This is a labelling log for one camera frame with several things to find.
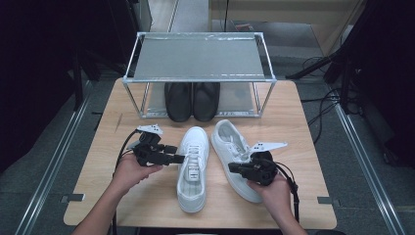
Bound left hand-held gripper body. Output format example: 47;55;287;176
131;123;164;167

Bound right hand-held gripper cable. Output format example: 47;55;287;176
273;161;301;224

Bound black slipper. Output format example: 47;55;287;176
192;81;221;123
163;81;193;123

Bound left hand-held gripper cable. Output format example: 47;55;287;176
112;129;143;235

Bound black chair armrest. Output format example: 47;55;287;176
306;229;347;235

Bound grey table bracket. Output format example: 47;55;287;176
317;196;341;208
61;193;86;204

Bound person's left hand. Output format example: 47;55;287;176
112;154;163;192

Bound black curtain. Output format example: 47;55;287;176
0;0;150;172
341;0;415;169

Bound hand-held gripper cable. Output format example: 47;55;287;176
112;129;143;235
273;161;301;224

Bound person's right hand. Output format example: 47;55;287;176
248;172;294;218

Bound metal two-tier shoe rack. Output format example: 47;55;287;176
121;31;278;119

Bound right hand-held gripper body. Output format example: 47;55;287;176
244;141;288;186

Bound black floor cables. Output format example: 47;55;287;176
300;56;344;145

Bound black tripod stand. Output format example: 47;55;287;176
286;45;360;116

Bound white sneaker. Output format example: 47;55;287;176
210;118;265;204
176;125;210;214

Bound metal floor rail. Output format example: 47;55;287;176
14;81;92;235
335;104;406;235

